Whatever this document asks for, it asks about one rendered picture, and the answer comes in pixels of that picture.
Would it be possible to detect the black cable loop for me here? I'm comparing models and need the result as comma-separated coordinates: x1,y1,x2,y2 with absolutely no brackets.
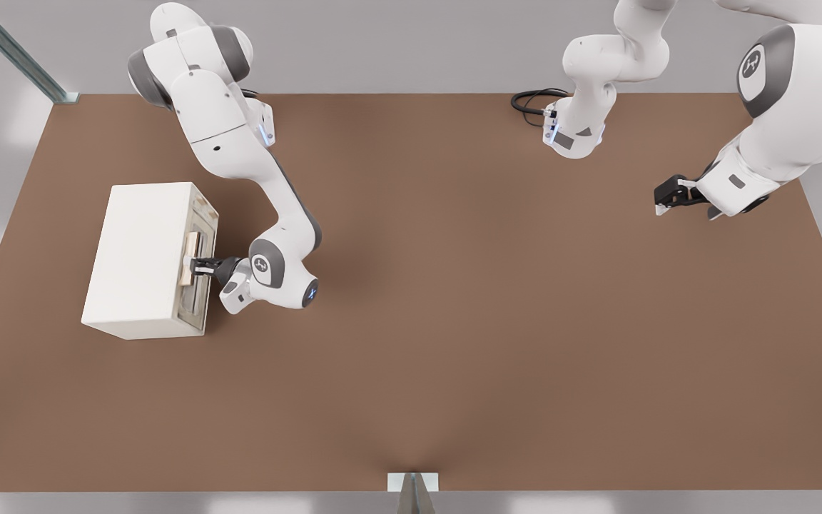
510,88,573,130

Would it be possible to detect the oven door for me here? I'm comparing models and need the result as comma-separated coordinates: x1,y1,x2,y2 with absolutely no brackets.
174,188,220,336

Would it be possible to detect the pale oven door handle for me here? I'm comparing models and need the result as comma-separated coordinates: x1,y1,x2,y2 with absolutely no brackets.
178,231,204,288

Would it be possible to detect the white oven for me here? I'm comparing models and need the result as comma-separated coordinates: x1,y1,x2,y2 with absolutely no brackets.
81,182,220,341

